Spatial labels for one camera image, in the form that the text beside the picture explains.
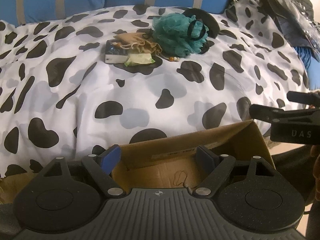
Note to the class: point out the tan drawstring pouch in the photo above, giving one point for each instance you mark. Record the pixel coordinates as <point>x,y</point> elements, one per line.
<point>138,43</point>

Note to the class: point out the cow print blanket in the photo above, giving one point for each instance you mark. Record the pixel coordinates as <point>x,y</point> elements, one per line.
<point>59,97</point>

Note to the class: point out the black round pad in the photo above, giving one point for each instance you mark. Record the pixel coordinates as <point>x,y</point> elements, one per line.
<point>206,18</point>

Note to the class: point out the brown cardboard box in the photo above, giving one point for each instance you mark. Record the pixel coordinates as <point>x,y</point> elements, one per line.
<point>153,160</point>

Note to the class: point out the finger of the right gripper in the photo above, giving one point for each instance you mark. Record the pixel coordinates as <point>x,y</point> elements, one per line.
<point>304,98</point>
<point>272,115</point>

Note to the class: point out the green wet wipe packet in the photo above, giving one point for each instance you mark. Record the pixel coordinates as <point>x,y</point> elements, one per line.
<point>139,59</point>

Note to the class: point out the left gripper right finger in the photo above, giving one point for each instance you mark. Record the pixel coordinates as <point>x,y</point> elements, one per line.
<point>215,171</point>

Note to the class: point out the black tissue pack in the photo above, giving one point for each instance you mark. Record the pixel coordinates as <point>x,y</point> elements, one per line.
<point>114,54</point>

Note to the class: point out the teal mesh bath loofah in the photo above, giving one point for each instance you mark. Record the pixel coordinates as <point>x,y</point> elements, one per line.
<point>179,35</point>

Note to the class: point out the pile of plastic bags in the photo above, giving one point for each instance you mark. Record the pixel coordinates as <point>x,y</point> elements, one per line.
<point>295,20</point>

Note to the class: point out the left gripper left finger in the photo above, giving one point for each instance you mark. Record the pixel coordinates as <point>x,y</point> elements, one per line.
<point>99,168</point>

